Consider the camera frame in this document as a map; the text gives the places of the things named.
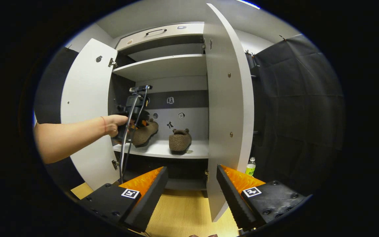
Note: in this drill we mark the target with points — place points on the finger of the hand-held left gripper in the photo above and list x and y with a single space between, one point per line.
143 123

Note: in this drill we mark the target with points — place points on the green label plastic bottle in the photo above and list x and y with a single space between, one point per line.
250 169

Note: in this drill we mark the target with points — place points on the white cabinet drawer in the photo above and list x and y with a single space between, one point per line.
173 33

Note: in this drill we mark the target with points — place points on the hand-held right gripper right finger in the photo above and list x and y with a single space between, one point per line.
232 200

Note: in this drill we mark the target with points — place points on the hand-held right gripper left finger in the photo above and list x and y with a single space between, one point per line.
150 197

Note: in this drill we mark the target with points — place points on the brown fuzzy shoe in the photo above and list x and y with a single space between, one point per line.
179 141
146 133

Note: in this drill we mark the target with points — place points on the black backdrop cloth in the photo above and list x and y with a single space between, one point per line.
51 85
301 115

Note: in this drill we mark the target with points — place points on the white shoe cabinet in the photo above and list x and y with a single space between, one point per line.
163 149

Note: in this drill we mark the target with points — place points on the white shoe cabinet door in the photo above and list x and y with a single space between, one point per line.
84 85
229 105

